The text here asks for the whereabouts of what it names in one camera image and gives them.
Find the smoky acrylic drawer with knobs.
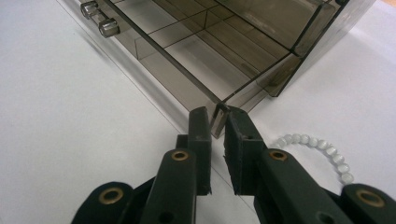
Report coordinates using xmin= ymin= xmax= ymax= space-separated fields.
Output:
xmin=56 ymin=0 xmax=301 ymax=140

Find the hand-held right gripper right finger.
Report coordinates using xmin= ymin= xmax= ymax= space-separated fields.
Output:
xmin=222 ymin=105 xmax=357 ymax=224

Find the white bead bracelet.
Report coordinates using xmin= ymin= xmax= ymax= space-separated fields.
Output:
xmin=273 ymin=133 xmax=356 ymax=186

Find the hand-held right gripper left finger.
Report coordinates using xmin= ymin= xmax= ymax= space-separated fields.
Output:
xmin=139 ymin=105 xmax=213 ymax=224

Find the smoky acrylic drawer box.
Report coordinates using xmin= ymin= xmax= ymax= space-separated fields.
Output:
xmin=214 ymin=0 xmax=378 ymax=98

